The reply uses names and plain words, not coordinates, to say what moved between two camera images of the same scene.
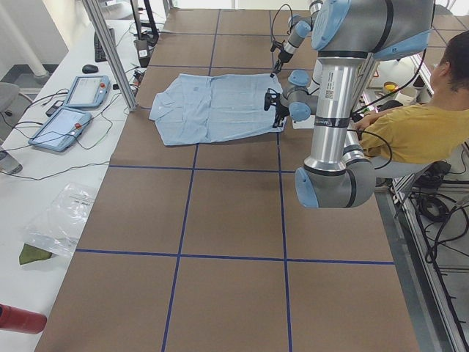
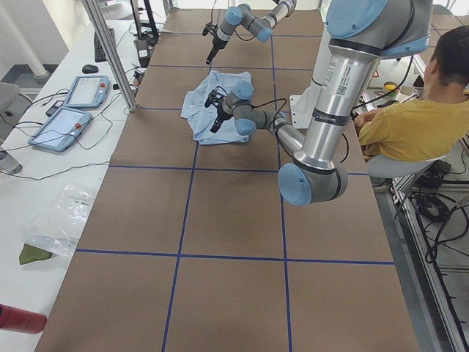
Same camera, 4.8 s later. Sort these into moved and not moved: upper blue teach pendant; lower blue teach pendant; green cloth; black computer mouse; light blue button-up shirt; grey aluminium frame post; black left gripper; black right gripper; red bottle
Moved: black right gripper; black left gripper; light blue button-up shirt
Not moved: black computer mouse; green cloth; grey aluminium frame post; lower blue teach pendant; red bottle; upper blue teach pendant
